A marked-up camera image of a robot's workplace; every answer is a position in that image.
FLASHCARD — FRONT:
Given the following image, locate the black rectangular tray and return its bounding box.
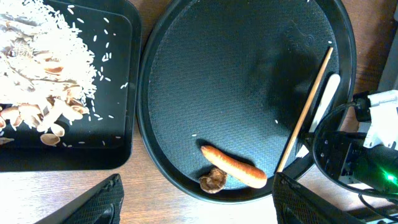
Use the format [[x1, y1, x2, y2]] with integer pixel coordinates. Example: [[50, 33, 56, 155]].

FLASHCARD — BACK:
[[1, 0, 142, 172]]

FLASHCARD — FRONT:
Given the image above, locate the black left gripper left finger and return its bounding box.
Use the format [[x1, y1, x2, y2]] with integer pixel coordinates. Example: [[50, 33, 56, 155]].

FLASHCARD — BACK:
[[37, 174, 124, 224]]

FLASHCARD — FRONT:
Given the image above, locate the wooden chopstick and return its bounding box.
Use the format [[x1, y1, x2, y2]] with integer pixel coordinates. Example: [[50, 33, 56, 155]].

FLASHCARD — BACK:
[[276, 47, 334, 172]]

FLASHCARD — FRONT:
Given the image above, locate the white plastic fork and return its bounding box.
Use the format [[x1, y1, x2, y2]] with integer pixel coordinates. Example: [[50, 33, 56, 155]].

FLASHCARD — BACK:
[[295, 73, 341, 159]]

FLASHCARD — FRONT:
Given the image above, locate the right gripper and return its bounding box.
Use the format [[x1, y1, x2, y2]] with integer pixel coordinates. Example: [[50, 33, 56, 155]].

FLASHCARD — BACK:
[[305, 90, 397, 195]]

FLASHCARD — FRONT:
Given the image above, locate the orange carrot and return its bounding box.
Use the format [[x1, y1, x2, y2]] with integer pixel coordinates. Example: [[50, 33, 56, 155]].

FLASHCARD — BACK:
[[201, 146, 267, 189]]

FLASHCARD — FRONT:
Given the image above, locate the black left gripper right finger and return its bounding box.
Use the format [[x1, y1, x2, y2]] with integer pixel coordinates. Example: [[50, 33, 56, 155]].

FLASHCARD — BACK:
[[272, 172, 362, 224]]

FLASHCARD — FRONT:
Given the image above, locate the brown food scrap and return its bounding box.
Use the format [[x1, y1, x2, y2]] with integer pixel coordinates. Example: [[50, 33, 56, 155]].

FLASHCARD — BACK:
[[199, 167, 228, 194]]

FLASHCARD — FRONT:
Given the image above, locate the rice and shells pile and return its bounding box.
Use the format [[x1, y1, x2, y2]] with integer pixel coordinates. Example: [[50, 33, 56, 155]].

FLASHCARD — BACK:
[[1, 1, 99, 146]]

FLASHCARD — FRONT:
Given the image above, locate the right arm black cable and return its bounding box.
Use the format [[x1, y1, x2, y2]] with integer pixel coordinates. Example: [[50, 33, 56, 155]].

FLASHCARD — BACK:
[[312, 101, 398, 223]]

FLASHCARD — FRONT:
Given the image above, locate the round black tray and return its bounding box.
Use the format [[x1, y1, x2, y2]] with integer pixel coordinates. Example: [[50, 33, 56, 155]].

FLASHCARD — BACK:
[[137, 0, 356, 204]]

